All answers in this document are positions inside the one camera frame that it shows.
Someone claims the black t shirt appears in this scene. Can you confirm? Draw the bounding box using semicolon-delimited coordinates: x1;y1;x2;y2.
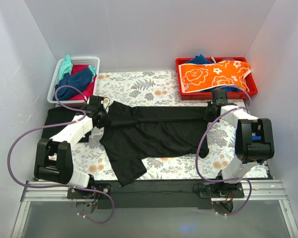
100;102;209;186
40;106;92;144

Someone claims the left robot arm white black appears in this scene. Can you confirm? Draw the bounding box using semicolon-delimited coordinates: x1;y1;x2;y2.
34;96;111;198

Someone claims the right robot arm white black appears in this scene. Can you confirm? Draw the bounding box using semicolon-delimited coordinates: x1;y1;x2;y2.
205;89;275;197

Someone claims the magenta t shirt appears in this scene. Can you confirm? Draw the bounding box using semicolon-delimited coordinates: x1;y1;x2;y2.
68;64;97;101

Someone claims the red plastic bin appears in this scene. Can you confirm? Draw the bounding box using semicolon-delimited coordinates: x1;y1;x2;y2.
175;57;258;100

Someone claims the orange floral cloth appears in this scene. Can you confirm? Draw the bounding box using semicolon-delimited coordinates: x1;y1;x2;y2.
178;59;252;94

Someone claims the floral patterned table mat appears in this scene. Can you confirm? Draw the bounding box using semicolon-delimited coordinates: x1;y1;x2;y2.
73;71;235;180

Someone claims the folded black t shirt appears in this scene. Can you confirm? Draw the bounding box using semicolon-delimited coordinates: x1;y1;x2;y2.
40;106;92;144

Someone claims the navy blue t shirt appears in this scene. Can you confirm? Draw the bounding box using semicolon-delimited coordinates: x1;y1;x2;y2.
55;68;92;101

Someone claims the teal t shirt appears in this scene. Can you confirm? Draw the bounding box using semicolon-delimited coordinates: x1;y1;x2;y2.
57;55;100;81

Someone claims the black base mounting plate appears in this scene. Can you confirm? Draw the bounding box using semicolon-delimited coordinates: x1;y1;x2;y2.
67;179;245;209

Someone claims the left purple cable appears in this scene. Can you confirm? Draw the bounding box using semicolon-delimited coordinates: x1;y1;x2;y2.
6;85;115;224

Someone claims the aluminium frame rail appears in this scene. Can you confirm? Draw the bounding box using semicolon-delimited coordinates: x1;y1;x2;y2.
12;180;298;238

